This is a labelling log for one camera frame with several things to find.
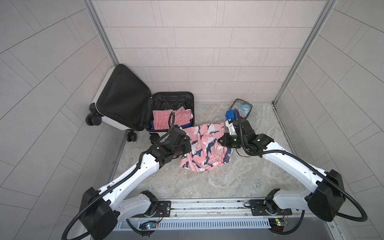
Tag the white suitcase with black lining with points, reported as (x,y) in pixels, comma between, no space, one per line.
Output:
(125,102)

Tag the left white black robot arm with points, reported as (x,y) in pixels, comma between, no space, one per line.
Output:
(101,210)

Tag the red white striped shirt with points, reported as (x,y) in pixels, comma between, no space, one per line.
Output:
(182,117)

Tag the left circuit board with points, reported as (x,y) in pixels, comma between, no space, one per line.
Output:
(148,226)

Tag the right corner metal profile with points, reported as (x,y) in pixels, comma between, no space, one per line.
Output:
(319,23)

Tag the right circuit board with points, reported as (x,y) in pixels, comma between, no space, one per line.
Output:
(278,225)

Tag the pink navy patterned garment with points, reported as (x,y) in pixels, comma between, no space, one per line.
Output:
(206,151)

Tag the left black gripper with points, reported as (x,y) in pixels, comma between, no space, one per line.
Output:
(187,145)

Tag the left corner metal profile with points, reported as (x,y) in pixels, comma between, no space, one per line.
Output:
(91,10)

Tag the blue t-shirt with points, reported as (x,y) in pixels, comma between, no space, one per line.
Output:
(166,128)

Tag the clear toiletry pouch black trim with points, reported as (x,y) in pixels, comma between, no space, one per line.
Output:
(243,107)

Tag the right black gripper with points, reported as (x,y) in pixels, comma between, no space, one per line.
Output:
(225,139)

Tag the clear cup with blue lid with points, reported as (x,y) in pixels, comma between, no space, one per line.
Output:
(231,115)

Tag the corner metal profile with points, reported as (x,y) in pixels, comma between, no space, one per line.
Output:
(91,10)
(319,23)

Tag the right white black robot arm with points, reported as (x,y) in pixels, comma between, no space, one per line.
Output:
(324,196)

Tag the circuit board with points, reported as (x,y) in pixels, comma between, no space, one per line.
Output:
(148,226)
(278,225)

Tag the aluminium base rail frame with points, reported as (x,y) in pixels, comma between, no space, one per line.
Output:
(212,214)

